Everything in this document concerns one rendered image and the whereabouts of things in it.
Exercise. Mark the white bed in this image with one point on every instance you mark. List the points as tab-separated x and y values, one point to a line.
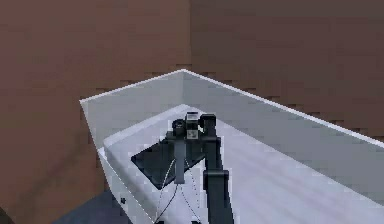
283	173

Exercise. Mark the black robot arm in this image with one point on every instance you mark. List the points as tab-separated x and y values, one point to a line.
217	195

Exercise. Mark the black laptop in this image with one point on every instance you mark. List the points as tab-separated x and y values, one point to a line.
155	165

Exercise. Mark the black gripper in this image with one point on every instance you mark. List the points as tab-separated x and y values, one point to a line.
179	156

